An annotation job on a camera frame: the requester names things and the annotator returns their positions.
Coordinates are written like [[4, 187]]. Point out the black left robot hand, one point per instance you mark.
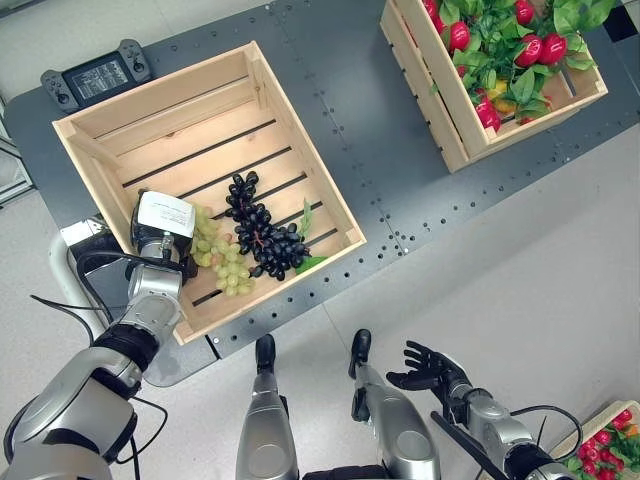
[[165, 215]]

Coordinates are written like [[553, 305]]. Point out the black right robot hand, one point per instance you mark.
[[435, 370]]

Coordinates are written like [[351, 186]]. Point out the green grape bunch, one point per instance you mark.
[[227, 265]]

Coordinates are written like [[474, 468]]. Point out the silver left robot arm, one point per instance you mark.
[[95, 390]]

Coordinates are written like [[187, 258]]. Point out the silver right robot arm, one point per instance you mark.
[[505, 430]]

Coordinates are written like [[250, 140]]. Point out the wooden crate with small fruits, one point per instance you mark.
[[585, 425]]

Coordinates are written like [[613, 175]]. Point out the silver right robot leg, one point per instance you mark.
[[400, 430]]

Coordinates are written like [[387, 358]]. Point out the silver robot leg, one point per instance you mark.
[[400, 430], [265, 430]]

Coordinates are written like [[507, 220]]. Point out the black right robot foot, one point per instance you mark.
[[360, 347]]

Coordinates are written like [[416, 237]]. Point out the black robot foot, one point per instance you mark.
[[360, 347], [265, 352]]

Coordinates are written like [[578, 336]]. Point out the large slatted wooden crate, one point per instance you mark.
[[200, 145]]

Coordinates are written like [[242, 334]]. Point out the black grape bunch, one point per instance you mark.
[[265, 235]]

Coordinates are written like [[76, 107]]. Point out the white tubular stand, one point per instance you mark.
[[60, 260]]

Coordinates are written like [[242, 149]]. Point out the black robot pelvis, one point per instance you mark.
[[345, 472]]

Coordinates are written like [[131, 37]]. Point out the green artificial leaf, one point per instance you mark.
[[306, 215]]

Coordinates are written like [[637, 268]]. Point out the black handheld controller with screen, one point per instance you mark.
[[95, 75]]

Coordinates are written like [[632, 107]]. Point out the black left robot foot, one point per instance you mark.
[[265, 352]]

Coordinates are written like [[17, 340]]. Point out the silver left robot leg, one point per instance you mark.
[[265, 430]]

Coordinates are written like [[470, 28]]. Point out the small red fruit cluster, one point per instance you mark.
[[600, 450]]

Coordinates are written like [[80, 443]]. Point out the wooden crate with foliage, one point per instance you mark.
[[450, 115]]

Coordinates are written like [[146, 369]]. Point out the red artificial fruit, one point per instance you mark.
[[552, 48], [431, 7], [524, 11], [529, 51], [459, 35], [487, 116]]

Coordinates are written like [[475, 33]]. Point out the yellow artificial fruit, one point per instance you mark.
[[497, 95]]

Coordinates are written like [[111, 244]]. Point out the green artificial foliage bundle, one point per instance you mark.
[[505, 75]]

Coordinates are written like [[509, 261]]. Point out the black box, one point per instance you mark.
[[625, 20]]

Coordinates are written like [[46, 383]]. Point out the grey table base plate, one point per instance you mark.
[[185, 362]]

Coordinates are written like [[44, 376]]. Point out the aluminium profile frame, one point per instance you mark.
[[12, 165]]

